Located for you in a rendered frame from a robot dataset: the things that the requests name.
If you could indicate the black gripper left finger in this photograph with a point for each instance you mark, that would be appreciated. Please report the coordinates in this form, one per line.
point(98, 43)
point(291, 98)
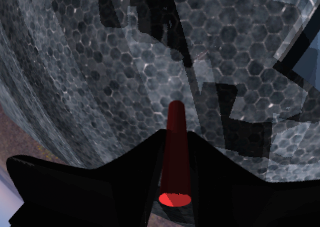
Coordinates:
point(118, 194)

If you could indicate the dark red peg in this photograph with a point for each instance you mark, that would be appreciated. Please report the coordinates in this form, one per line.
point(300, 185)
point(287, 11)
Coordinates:
point(175, 182)

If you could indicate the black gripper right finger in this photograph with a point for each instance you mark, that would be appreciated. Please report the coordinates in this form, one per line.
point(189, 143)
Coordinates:
point(226, 195)

